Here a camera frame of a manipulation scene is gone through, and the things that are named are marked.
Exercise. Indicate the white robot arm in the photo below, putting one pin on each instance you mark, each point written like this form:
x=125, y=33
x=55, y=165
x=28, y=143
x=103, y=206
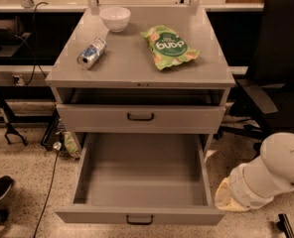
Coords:
x=255, y=184

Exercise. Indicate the black stand legs left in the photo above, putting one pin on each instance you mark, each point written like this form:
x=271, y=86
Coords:
x=10, y=130

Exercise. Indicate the grey drawer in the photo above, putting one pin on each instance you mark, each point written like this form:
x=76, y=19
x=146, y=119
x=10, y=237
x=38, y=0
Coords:
x=141, y=119
x=142, y=179

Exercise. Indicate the silver blue soda can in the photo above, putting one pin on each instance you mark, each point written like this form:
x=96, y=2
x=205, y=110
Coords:
x=92, y=53

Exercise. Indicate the green packet on floor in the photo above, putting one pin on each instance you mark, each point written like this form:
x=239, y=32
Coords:
x=70, y=144

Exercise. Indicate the white ceramic bowl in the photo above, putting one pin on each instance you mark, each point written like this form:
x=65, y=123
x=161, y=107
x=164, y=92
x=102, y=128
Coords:
x=115, y=19

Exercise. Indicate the grey drawer cabinet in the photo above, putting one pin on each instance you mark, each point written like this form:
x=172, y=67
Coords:
x=126, y=74

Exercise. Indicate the black office chair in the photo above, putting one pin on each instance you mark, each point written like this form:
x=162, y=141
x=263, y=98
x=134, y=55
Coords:
x=264, y=101

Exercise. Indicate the grey top drawer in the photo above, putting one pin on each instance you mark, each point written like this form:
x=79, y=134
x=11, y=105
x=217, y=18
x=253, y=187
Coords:
x=141, y=119

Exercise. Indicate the yellow foam covered gripper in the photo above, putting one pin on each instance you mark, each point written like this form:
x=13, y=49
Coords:
x=243, y=191

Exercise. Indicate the green chip bag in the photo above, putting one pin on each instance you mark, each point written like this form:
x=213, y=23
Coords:
x=167, y=47

